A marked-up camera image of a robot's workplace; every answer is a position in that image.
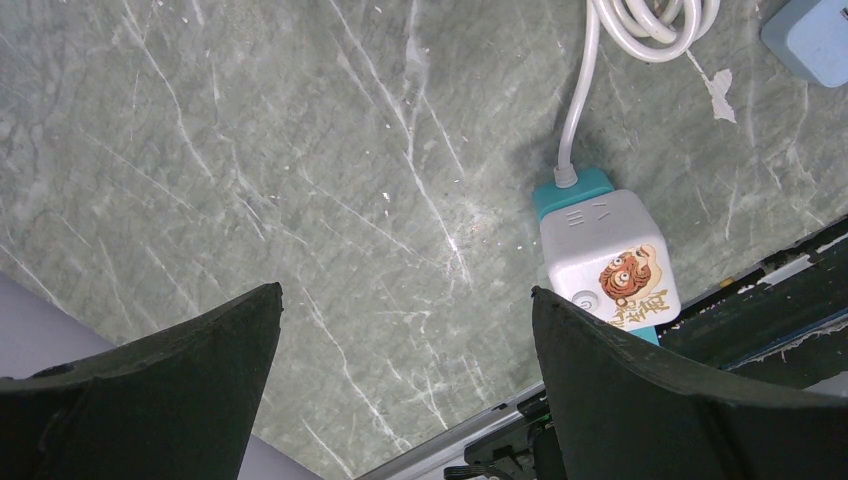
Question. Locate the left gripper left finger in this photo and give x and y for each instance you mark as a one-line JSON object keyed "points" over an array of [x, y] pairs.
{"points": [[177, 404]]}

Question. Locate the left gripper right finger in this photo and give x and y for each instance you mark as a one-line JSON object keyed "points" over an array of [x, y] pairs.
{"points": [[624, 408]]}

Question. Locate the white cube socket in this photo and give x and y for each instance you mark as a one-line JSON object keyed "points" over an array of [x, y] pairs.
{"points": [[608, 256]]}

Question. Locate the teal power strip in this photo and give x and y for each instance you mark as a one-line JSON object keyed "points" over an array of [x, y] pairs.
{"points": [[649, 34]]}

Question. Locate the light blue power strip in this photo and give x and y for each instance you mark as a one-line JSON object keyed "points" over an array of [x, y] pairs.
{"points": [[810, 38]]}

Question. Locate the black base frame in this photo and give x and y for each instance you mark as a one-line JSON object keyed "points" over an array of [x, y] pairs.
{"points": [[784, 323]]}

